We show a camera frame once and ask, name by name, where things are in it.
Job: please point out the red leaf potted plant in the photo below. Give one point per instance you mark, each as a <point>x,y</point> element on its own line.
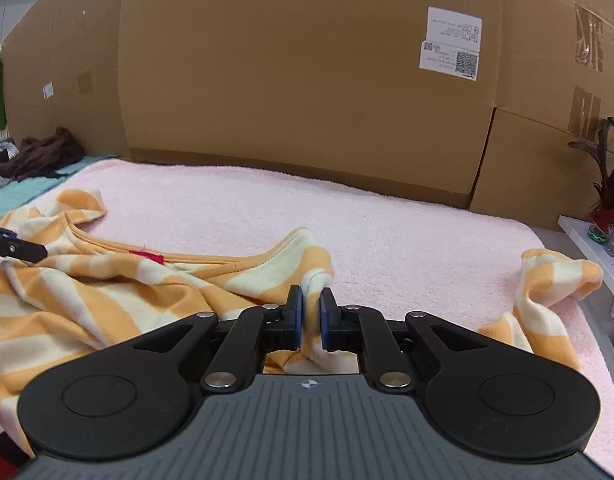
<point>609,200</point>

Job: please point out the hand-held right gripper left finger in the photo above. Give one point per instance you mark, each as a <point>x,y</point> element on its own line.
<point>298,315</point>

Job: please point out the pink towel blanket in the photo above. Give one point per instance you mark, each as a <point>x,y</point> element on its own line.
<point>387,230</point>

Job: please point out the wide cardboard box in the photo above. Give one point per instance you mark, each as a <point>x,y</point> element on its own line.
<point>72,35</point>

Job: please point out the small cardboard box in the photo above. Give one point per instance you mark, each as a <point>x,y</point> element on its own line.
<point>527,170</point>

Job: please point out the dark brown cloth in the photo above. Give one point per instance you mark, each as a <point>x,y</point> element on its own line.
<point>42,152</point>

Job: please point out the small white box label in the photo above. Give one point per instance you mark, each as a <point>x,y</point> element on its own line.
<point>48,90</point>

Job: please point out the cardboard box with tape strips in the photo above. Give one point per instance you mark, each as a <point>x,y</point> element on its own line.
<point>547,35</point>

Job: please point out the large cardboard box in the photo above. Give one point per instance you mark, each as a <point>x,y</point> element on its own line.
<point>287,85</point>

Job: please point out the white side table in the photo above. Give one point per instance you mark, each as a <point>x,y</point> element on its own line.
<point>582,240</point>

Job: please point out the teal mat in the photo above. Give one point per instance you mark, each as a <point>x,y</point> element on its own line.
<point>17,195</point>

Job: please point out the white text shipping label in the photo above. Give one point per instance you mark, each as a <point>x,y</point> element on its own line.
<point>454,27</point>

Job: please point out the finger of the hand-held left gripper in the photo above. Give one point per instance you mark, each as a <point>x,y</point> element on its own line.
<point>17,249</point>

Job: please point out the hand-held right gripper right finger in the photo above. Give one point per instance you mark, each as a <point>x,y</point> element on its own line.
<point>324,320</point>

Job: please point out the orange white striped shirt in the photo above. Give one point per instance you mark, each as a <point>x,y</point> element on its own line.
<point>87,300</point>

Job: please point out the white label with square code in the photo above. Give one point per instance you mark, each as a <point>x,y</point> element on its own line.
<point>447,62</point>

